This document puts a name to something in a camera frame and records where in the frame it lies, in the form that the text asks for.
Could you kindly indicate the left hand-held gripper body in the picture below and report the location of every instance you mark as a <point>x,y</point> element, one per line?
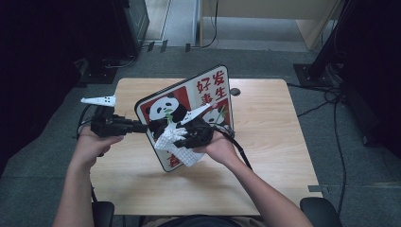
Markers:
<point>110,124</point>

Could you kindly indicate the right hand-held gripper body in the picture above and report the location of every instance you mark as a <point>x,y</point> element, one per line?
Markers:
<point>201,137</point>

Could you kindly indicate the white waffle cloth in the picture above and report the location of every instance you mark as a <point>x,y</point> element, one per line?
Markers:
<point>167,138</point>

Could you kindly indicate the square panda print board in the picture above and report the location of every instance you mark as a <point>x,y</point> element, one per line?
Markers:
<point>208,94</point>

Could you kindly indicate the person's right hand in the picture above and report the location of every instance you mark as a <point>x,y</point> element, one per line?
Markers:
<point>222,151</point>

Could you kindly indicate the person's left hand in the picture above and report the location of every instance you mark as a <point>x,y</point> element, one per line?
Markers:
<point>91,146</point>

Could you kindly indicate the black stand base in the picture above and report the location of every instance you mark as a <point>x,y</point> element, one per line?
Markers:
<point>97,74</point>

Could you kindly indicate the person's dark clothing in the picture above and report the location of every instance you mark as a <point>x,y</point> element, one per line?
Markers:
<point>198,222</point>

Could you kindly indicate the black chair armrest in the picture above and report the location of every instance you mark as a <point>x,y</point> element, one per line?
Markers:
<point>104,214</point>
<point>320,211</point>

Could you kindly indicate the black curtain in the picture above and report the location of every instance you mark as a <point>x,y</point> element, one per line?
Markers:
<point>375,63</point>
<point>38,63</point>

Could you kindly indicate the dark cabinet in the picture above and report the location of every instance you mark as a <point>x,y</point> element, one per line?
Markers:
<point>137,25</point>

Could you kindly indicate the black metal stand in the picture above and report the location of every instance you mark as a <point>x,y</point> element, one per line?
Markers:
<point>318,71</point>

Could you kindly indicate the light wooden panel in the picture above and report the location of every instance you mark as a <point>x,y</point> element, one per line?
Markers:
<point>268,8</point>

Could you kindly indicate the black bracket foot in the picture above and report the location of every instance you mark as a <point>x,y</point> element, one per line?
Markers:
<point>164,46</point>
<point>150,46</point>
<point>188,48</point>

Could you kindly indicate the grey metal frame post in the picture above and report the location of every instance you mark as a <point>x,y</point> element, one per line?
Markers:
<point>197,22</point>

